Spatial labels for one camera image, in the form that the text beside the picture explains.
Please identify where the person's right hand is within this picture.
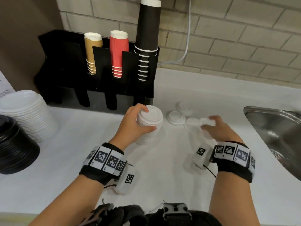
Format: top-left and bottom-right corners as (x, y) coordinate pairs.
(201, 115), (244, 145)

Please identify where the person's left hand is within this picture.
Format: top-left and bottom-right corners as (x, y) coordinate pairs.
(109, 103), (157, 152)

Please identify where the small white lid stack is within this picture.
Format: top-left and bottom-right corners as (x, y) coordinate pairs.
(136, 105), (164, 146)

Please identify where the white cup lid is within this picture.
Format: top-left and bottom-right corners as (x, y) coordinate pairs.
(167, 111), (187, 126)
(187, 117), (215, 131)
(176, 102), (194, 116)

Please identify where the person's right forearm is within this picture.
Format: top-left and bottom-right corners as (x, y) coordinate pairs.
(208, 170), (262, 226)

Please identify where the person's left forearm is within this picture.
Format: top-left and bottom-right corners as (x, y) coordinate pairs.
(28, 173), (117, 226)

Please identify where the right marker wristband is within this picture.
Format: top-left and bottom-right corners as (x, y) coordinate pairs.
(212, 141), (257, 184)

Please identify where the marker wristband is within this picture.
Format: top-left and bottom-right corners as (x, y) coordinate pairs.
(79, 142), (129, 185)
(212, 141), (257, 184)

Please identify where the left marker wristband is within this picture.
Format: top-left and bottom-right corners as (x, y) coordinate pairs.
(79, 142), (129, 185)

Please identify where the stainless steel sink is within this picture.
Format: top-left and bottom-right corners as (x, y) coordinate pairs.
(243, 105), (301, 182)

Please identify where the stack of red paper cups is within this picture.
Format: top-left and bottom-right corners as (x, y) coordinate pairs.
(109, 30), (130, 78)

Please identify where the grey plastic buckle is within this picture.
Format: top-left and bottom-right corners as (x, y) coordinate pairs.
(162, 202), (192, 222)

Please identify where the black chest harness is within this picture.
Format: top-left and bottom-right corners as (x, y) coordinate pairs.
(82, 202), (222, 226)

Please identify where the stack of brown paper cups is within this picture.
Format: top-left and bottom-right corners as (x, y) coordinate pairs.
(84, 32), (104, 75)

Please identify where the black cup holder organizer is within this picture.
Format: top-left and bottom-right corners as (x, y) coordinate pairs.
(34, 29), (160, 116)

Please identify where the stack of black paper cups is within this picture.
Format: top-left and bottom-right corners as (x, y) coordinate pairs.
(134, 0), (162, 82)

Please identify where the tall stack of white lids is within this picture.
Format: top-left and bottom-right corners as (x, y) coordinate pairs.
(0, 90), (59, 143)

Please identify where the stack of black lids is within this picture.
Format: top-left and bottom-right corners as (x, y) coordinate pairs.
(0, 114), (41, 175)

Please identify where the white paper sheet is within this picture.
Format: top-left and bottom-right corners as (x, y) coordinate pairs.
(0, 70), (16, 97)

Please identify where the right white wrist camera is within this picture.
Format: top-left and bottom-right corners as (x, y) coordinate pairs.
(191, 143), (213, 175)

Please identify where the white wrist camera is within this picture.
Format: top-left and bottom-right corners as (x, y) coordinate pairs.
(114, 166), (137, 195)
(191, 143), (213, 175)

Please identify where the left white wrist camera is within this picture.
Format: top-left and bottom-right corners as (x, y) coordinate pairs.
(114, 166), (137, 195)

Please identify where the white cable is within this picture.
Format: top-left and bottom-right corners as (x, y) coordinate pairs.
(157, 0), (192, 66)

